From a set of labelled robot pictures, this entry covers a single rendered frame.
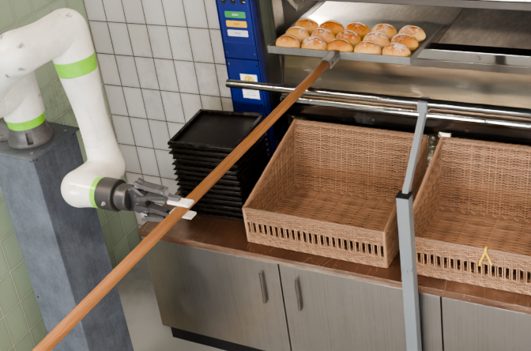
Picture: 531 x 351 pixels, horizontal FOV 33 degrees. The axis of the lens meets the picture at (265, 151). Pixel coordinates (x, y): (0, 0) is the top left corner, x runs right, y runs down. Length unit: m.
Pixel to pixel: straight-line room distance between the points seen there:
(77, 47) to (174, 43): 1.22
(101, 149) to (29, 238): 0.59
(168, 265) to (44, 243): 0.66
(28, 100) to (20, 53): 0.46
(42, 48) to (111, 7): 1.38
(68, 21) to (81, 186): 0.46
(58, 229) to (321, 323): 1.02
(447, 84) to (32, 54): 1.51
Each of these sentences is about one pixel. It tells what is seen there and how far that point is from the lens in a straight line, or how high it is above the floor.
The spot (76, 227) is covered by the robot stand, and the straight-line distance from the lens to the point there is 3.06.
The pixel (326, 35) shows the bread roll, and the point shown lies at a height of 1.22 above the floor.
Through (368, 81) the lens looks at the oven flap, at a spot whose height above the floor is 1.03.
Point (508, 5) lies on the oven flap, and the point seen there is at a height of 1.41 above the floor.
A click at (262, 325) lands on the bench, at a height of 0.23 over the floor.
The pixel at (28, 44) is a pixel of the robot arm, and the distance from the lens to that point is 2.43.
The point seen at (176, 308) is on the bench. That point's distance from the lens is 3.68.
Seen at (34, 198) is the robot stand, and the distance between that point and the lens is 2.96.
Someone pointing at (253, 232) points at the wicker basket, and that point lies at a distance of 3.28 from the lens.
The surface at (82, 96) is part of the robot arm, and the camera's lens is 2.57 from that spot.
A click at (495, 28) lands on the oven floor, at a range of 3.35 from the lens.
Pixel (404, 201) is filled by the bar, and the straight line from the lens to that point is 2.79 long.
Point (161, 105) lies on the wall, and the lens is 3.88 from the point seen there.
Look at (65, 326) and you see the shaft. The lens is 2.10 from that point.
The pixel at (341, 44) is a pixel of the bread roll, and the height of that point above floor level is 1.23.
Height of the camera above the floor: 2.46
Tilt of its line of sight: 29 degrees down
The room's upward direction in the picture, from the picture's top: 9 degrees counter-clockwise
